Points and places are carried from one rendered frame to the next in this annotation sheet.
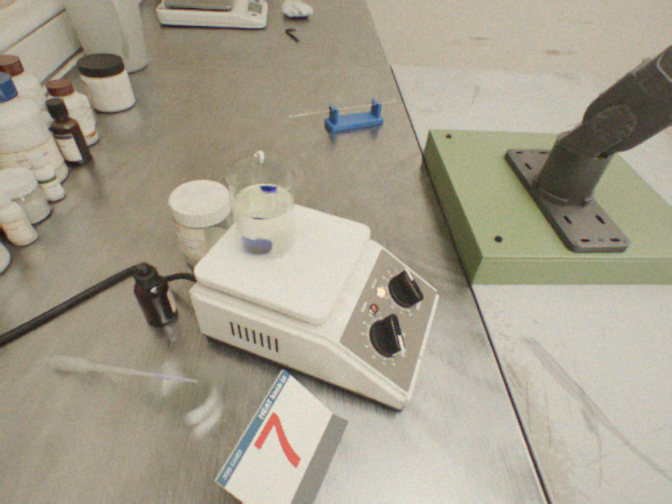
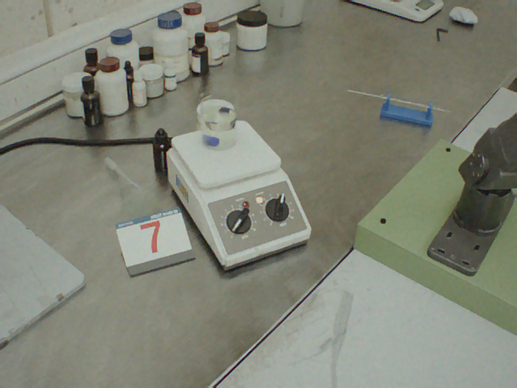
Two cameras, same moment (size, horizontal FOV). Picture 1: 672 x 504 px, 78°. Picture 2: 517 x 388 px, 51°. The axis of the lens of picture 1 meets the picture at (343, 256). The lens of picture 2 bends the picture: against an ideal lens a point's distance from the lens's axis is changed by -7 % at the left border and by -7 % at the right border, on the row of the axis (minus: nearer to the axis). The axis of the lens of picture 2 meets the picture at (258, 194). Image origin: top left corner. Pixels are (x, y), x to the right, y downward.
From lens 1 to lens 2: 0.52 m
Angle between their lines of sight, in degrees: 33
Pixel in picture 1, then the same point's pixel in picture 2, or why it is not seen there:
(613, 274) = (460, 294)
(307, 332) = (197, 191)
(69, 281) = (140, 132)
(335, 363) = (202, 217)
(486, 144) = not seen: hidden behind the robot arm
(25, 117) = (176, 40)
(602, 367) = (376, 333)
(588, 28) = not seen: outside the picture
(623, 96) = (485, 145)
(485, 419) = (266, 304)
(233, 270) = (188, 145)
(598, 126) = (472, 162)
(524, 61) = not seen: outside the picture
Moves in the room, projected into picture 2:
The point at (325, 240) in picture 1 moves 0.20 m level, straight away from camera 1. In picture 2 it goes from (248, 155) to (334, 103)
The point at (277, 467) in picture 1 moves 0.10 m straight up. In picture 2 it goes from (144, 244) to (136, 183)
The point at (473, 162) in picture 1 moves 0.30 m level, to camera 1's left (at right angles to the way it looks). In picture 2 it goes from (441, 174) to (296, 95)
